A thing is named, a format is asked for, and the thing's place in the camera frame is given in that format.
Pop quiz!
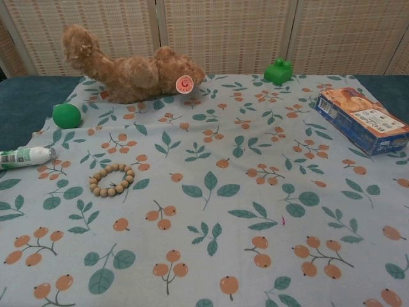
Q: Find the wooden bead bracelet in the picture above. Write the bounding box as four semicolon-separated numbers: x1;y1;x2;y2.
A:
88;162;135;198

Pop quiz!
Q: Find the floral leaf fruit tablecloth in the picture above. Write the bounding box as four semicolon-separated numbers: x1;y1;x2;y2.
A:
0;74;409;307

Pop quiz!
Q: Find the round red hang tag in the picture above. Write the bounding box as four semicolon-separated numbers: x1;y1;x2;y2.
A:
174;75;195;95

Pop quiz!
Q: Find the green toy building block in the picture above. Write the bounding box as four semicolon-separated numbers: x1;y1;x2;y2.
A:
263;56;294;86

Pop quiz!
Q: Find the brown plush teddy bear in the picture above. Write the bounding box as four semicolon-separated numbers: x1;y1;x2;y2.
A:
60;24;207;105

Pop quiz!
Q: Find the woven folding screen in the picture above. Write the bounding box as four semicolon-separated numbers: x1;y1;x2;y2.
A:
0;0;409;77

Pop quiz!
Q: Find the green ball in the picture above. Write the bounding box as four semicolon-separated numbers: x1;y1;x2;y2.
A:
52;103;82;129

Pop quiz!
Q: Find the blue orange biscuit box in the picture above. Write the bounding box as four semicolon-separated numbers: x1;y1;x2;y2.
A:
314;86;409;157

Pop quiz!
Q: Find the white green wrapped tube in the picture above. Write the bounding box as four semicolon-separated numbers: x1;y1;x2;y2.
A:
0;146;58;173

